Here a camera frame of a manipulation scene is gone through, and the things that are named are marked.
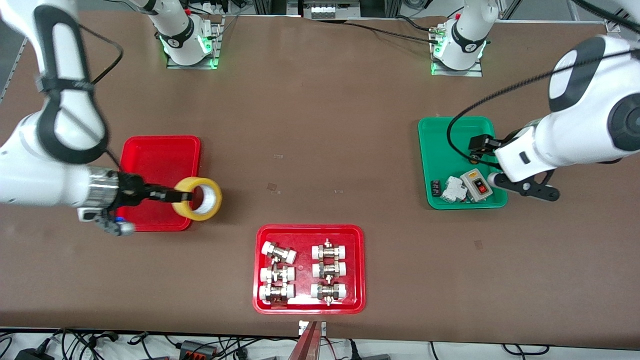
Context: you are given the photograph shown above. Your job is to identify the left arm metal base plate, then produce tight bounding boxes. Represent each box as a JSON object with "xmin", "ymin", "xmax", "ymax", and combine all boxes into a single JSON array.
[{"xmin": 431, "ymin": 25, "xmax": 484, "ymax": 77}]

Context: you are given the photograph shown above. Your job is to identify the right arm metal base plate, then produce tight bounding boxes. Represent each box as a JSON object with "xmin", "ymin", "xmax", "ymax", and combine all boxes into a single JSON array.
[{"xmin": 166, "ymin": 15, "xmax": 223, "ymax": 70}]

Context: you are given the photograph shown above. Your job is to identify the empty red plastic tray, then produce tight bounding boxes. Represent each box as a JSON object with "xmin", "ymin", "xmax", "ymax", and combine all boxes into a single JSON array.
[{"xmin": 108, "ymin": 135, "xmax": 202, "ymax": 232}]

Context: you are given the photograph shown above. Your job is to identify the metal fitting white caps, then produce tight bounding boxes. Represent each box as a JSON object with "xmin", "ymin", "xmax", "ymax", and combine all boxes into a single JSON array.
[
  {"xmin": 311, "ymin": 261, "xmax": 348, "ymax": 279},
  {"xmin": 311, "ymin": 239, "xmax": 349, "ymax": 261},
  {"xmin": 258, "ymin": 283, "xmax": 296, "ymax": 305},
  {"xmin": 310, "ymin": 281, "xmax": 349, "ymax": 306},
  {"xmin": 259, "ymin": 265, "xmax": 296, "ymax": 284},
  {"xmin": 261, "ymin": 241, "xmax": 298, "ymax": 265}
]

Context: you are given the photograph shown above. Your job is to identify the aluminium frame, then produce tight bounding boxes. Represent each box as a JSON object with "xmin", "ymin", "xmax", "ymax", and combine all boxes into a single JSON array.
[{"xmin": 252, "ymin": 0, "xmax": 401, "ymax": 20}]

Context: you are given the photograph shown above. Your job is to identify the short black table cable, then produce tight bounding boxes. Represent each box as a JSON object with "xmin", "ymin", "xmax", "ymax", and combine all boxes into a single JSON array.
[{"xmin": 395, "ymin": 15, "xmax": 443, "ymax": 33}]

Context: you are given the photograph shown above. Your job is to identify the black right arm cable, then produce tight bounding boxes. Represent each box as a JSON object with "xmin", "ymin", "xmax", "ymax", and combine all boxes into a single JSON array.
[{"xmin": 60, "ymin": 24, "xmax": 124, "ymax": 173}]

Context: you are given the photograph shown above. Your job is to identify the black power adapter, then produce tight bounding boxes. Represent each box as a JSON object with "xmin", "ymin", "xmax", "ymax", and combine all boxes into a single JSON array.
[{"xmin": 14, "ymin": 348, "xmax": 55, "ymax": 360}]

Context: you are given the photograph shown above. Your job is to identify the white circuit breaker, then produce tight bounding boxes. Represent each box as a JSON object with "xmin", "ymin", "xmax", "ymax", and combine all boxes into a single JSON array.
[{"xmin": 442, "ymin": 176, "xmax": 470, "ymax": 203}]

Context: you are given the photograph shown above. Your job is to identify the long black table cable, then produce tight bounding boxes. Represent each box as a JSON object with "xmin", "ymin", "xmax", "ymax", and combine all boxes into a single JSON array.
[{"xmin": 345, "ymin": 21, "xmax": 441, "ymax": 45}]

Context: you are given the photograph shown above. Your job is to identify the small metal bracket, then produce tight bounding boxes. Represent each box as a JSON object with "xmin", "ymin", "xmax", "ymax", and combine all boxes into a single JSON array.
[{"xmin": 298, "ymin": 321, "xmax": 327, "ymax": 337}]

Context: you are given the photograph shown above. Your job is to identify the red tray with fittings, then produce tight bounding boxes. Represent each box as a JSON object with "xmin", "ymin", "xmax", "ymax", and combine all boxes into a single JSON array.
[{"xmin": 252, "ymin": 224, "xmax": 366, "ymax": 315}]

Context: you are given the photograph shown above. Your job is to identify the yellow tape roll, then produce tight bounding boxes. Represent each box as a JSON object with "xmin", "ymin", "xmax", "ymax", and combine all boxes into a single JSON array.
[{"xmin": 171, "ymin": 176, "xmax": 223, "ymax": 222}]

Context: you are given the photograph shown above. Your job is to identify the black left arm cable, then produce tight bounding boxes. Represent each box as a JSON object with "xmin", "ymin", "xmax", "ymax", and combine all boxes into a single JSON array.
[{"xmin": 446, "ymin": 45, "xmax": 640, "ymax": 168}]

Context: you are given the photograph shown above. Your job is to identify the grey switch box red button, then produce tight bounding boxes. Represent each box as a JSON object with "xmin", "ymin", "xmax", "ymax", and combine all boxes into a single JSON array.
[{"xmin": 461, "ymin": 169, "xmax": 494, "ymax": 203}]

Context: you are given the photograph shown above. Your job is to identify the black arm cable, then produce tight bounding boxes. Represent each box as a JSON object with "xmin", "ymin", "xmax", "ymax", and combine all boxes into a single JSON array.
[
  {"xmin": 446, "ymin": 45, "xmax": 640, "ymax": 168},
  {"xmin": 60, "ymin": 24, "xmax": 124, "ymax": 173}
]

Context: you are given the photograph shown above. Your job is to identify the red camera post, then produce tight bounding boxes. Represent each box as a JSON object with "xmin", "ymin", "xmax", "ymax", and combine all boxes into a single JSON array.
[{"xmin": 287, "ymin": 321, "xmax": 323, "ymax": 360}]

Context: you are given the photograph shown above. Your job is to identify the green plastic tray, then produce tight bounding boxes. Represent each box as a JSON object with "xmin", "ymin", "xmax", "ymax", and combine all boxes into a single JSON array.
[{"xmin": 418, "ymin": 116, "xmax": 509, "ymax": 210}]

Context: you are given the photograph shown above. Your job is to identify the grey connector box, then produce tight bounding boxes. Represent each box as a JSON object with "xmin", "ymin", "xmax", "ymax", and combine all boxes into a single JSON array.
[{"xmin": 179, "ymin": 340, "xmax": 219, "ymax": 359}]

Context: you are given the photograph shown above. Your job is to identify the black plug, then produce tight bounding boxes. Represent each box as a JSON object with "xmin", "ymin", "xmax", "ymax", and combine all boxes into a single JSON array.
[{"xmin": 350, "ymin": 340, "xmax": 391, "ymax": 360}]

